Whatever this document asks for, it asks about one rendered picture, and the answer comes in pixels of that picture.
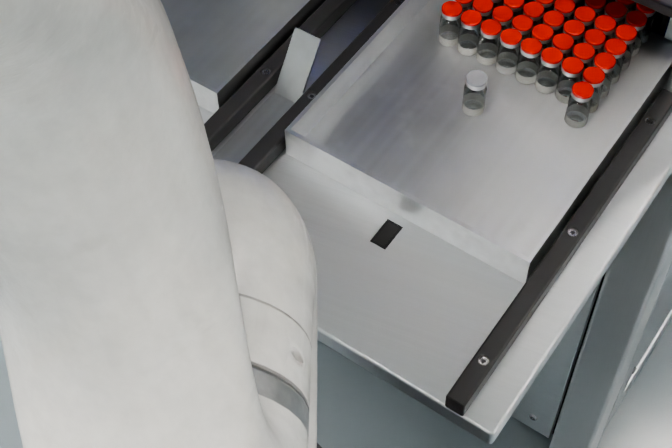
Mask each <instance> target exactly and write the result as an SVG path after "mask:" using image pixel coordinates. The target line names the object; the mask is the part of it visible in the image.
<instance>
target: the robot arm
mask: <svg viewBox="0 0 672 448"><path fill-rule="evenodd" d="M0 336H1V341H2V346H3V351H4V356H5V361H6V366H7V371H8V376H9V382H10V387H11V392H12V397H13V403H14V407H15V412H16V417H17V422H18V427H19V431H20V436H21V440H22V445H23V448H317V271H316V261H315V256H314V250H313V247H312V243H311V240H310V236H309V234H308V231H307V229H306V226H305V224H304V222H303V220H302V218H301V216H300V214H299V212H298V210H297V209H296V207H295V206H294V204H293V203H292V201H291V200H290V199H289V198H288V196H287V195H286V194H285V193H284V192H283V191H282V190H281V189H280V188H279V187H278V186H277V185H276V184H275V183H274V182H273V181H271V180H270V179H269V178H268V177H266V176H265V175H263V174H261V173H260V172H258V171H256V170H254V169H252V168H249V167H247V166H244V165H241V164H238V163H235V162H231V161H226V160H220V159H213V157H212V153H211V149H210V145H209V141H208V137H207V134H206V130H205V126H204V122H203V119H202V116H201V112H200V109H199V106H198V103H197V99H196V96H195V93H194V90H193V87H192V84H191V81H190V78H189V75H188V72H187V69H186V66H185V63H184V61H183V58H182V55H181V52H180V49H179V47H178V44H177V41H176V38H175V35H174V33H173V30H172V27H171V24H170V22H169V19H168V17H167V14H166V12H165V9H164V7H163V5H162V3H161V1H160V0H0Z"/></svg>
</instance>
